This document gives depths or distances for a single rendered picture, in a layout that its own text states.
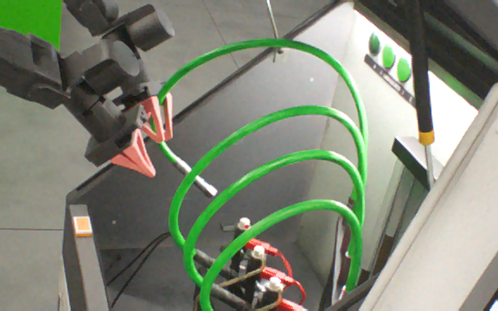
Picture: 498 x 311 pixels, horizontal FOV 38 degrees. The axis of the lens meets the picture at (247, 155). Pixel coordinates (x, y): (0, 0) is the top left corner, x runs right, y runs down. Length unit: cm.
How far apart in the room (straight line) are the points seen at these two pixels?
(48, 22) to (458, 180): 382
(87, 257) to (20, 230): 170
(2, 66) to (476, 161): 60
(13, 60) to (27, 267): 196
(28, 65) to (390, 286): 54
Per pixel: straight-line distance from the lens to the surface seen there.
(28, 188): 335
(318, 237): 165
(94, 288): 134
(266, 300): 116
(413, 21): 79
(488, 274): 80
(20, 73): 101
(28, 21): 450
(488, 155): 84
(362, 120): 125
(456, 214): 85
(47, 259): 295
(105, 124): 110
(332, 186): 158
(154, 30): 126
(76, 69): 106
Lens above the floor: 181
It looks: 28 degrees down
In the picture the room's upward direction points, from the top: 12 degrees clockwise
